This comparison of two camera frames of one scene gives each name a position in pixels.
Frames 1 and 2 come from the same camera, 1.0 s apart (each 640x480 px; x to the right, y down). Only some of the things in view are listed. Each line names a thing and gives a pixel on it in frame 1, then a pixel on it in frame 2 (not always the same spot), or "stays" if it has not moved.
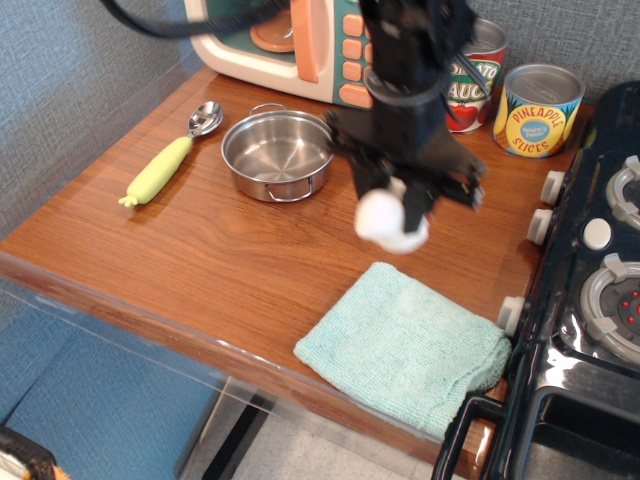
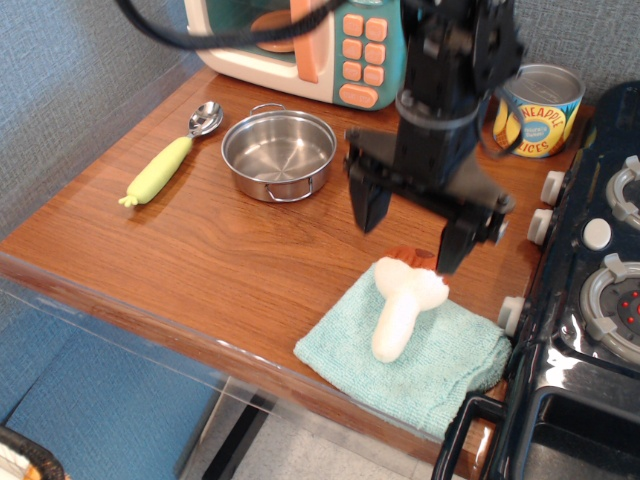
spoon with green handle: x=204 y=118 stays
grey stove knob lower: x=510 y=314 stays
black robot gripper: x=404 y=135 → x=433 y=158
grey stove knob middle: x=538 y=225 stays
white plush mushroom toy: x=380 y=216 → x=408 y=292
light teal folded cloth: x=406 y=346 stays
